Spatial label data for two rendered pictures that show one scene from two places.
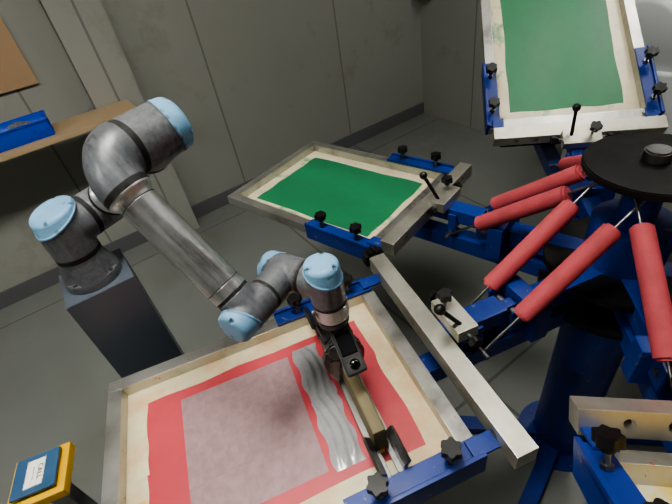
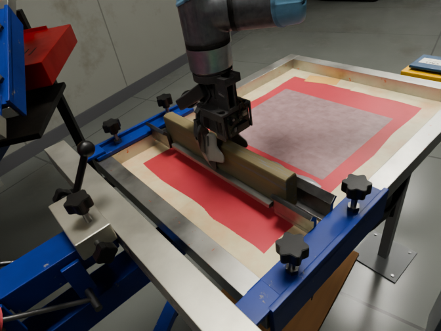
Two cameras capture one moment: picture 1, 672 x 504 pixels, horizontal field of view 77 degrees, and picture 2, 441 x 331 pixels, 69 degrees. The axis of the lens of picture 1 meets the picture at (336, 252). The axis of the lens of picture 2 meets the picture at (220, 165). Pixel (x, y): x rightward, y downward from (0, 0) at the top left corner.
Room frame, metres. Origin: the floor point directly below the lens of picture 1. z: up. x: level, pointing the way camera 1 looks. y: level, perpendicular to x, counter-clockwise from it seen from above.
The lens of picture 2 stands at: (1.14, -0.18, 1.41)
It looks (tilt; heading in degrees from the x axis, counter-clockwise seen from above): 37 degrees down; 159
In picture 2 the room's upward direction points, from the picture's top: 11 degrees counter-clockwise
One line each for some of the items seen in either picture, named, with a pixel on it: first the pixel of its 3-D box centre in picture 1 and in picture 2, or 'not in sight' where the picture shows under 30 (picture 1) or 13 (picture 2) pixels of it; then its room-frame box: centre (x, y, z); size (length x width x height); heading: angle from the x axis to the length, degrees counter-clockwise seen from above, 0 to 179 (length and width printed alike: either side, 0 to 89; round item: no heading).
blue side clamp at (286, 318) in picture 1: (324, 306); (324, 247); (0.90, 0.07, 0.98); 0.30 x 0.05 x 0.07; 104
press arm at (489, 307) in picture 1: (471, 320); (60, 259); (0.71, -0.31, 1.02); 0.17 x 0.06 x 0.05; 104
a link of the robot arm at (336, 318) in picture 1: (329, 308); (211, 56); (0.64, 0.04, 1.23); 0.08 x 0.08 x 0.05
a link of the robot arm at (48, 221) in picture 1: (64, 227); not in sight; (0.98, 0.68, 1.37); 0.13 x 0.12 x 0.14; 142
